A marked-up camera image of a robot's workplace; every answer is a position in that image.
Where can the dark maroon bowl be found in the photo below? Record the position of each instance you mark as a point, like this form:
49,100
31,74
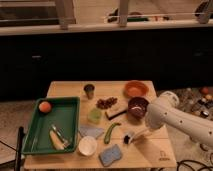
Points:
137,107

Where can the banana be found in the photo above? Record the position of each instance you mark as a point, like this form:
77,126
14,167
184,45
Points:
56,141

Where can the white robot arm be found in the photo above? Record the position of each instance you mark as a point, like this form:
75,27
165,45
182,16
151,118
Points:
163,110

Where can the black tripod stand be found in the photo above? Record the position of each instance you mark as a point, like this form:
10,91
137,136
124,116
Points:
18,153

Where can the grey blue cloth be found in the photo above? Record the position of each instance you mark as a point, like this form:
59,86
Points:
92,131

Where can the green plastic tray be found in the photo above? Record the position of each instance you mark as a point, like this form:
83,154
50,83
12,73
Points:
61,112

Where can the bunch of red grapes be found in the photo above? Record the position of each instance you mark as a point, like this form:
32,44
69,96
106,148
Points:
106,103

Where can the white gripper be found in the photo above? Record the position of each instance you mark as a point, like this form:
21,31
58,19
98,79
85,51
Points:
144,132

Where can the black wooden eraser brush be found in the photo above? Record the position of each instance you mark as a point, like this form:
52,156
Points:
115,111

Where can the blue sponge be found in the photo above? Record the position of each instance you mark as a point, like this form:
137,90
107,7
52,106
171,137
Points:
110,155

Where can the black dish brush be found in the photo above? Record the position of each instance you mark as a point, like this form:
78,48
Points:
128,138

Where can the metal cup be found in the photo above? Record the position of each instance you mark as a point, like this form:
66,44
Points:
89,90

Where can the white bowl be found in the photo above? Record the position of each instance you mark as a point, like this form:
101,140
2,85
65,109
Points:
87,146

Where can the orange fruit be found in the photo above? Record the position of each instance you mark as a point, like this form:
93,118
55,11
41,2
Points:
45,107

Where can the green cucumber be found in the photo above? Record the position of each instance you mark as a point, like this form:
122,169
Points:
109,132

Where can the orange bowl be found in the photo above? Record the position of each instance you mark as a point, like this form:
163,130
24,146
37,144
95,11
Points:
135,88

